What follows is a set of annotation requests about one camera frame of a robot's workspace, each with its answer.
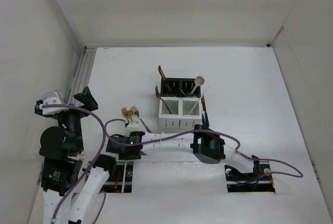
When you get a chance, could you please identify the gold spoon green handle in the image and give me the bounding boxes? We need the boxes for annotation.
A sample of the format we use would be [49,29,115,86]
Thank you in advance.
[127,110,133,118]

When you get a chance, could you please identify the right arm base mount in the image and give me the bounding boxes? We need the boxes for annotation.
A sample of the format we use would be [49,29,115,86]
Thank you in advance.
[225,161,275,193]

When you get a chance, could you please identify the beige ceramic spoon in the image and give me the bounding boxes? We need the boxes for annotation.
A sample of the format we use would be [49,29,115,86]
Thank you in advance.
[190,76,205,95]

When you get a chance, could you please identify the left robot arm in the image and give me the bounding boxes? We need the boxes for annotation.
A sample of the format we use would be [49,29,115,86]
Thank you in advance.
[34,86,117,223]

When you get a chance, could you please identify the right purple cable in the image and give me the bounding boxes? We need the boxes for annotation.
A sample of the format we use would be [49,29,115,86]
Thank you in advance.
[104,118,304,179]

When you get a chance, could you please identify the white utensil container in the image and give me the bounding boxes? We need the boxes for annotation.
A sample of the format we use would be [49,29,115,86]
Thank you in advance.
[158,97,202,131]

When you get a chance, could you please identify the aluminium rail frame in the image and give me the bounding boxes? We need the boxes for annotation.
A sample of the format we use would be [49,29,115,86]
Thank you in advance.
[65,46,97,106]

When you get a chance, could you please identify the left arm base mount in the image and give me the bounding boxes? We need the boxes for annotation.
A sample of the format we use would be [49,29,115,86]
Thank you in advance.
[101,161,134,193]

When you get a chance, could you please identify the black utensil container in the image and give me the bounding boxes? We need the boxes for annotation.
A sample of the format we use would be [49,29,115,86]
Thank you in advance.
[160,78,201,98]

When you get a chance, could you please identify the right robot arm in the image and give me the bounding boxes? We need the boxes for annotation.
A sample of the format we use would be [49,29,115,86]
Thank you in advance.
[106,125,260,179]

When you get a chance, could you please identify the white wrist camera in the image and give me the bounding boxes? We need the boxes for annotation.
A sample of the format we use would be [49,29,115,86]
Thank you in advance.
[39,90,67,116]
[125,121,141,131]

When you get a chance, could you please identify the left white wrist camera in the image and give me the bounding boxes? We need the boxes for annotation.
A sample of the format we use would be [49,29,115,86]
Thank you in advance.
[39,90,67,116]

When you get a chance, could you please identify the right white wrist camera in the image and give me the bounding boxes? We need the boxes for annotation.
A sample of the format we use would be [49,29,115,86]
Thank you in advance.
[125,121,141,131]

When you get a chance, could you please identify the gold fork green handle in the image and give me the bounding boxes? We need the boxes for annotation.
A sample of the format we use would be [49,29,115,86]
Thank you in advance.
[121,107,132,121]

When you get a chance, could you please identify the silver fork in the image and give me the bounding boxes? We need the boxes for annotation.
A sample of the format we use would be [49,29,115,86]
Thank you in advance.
[131,106,151,133]

